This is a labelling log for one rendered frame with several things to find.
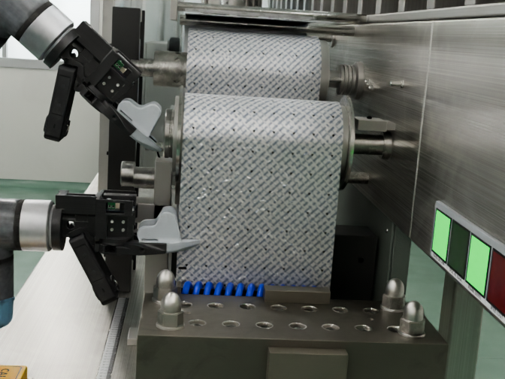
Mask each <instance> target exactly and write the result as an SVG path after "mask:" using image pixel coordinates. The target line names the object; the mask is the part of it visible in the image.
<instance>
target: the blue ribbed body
mask: <svg viewBox="0 0 505 379"><path fill-rule="evenodd" d="M263 291H264V284H263V283H261V284H259V287H258V290H256V287H255V284H254V283H250V284H249V285H248V287H247V290H245V286H244V284H243V283H239V284H238V285H237V289H235V288H234V284H233V283H232V282H229V283H228V284H227V287H226V289H225V288H224V285H223V283H222V282H218V283H217V284H216V288H215V289H214V287H213V283H212V282H210V281H208V282H207V283H206V284H205V288H204V287H203V284H202V282H200V281H197V282H196V283H195V285H194V288H193V286H192V282H191V281H189V280H188V281H186V282H185V283H184V285H183V288H181V294H196V295H218V296H259V297H263Z"/></svg>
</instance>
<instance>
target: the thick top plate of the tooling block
mask: <svg viewBox="0 0 505 379"><path fill-rule="evenodd" d="M178 296H179V297H180V299H181V309H182V310H183V311H184V313H183V322H184V327H183V328H182V329H179V330H175V331H167V330H162V329H159V328H157V327H156V322H157V317H158V309H160V308H161V305H160V304H157V303H155V302H153V301H152V297H153V293H144V301H143V306H142V310H141V318H140V322H139V327H138V336H137V356H136V376H135V378H136V379H266V371H267V360H268V347H305V348H331V349H346V352H347V353H348V355H349V358H348V366H347V374H346V379H445V373H446V361H447V354H448V348H449V345H448V343H447V342H446V341H445V339H444V338H443V337H442V336H441V334H440V333H439V332H438V331H437V330H436V329H435V328H434V326H433V325H432V324H431V322H430V321H429V320H428V319H427V317H426V316H425V315H424V317H423V318H425V330H424V331H425V337H423V338H407V337H404V336H402V335H400V334H398V328H399V327H400V319H401V317H402V316H403V312H400V313H395V312H389V311H385V310H383V309H382V308H381V307H380V305H381V304H382V301H364V300H342V299H330V302H329V304H308V303H286V302H265V300H264V298H263V297H259V296H218V295H196V294H178Z"/></svg>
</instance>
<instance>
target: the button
mask: <svg viewBox="0 0 505 379"><path fill-rule="evenodd" d="M27 372H28V368H27V366H26V365H0V379H27Z"/></svg>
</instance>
